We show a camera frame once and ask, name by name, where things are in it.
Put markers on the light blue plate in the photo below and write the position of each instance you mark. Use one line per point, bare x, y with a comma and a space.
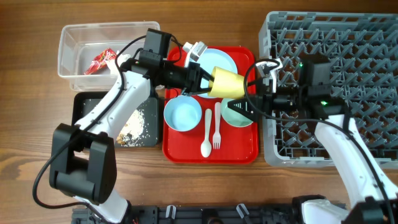
214, 58

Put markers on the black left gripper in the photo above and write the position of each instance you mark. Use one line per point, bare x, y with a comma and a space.
192, 78

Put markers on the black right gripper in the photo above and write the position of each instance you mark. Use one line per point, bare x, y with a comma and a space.
261, 101

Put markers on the red snack wrapper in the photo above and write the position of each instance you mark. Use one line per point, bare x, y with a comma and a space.
100, 61

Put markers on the yellow plastic cup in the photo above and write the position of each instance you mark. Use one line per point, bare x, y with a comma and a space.
226, 84

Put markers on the mint green bowl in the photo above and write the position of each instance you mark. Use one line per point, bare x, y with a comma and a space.
232, 117

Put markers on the white plastic fork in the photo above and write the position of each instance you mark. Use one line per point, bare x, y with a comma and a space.
217, 135

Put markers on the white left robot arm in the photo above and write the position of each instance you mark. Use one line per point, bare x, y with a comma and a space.
83, 162

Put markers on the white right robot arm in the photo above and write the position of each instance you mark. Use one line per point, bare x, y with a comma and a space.
372, 195

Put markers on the red serving tray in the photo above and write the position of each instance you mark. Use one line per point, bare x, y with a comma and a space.
238, 145

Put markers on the grey dishwasher rack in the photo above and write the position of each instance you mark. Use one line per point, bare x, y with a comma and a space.
362, 49

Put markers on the black food waste tray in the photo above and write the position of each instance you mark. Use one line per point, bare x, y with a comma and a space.
84, 102

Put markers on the white plastic spoon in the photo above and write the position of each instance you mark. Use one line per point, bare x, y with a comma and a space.
206, 146

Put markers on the light blue bowl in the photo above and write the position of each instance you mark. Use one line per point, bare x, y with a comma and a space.
182, 113

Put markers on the rice and food scraps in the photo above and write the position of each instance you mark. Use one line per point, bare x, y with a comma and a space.
130, 134

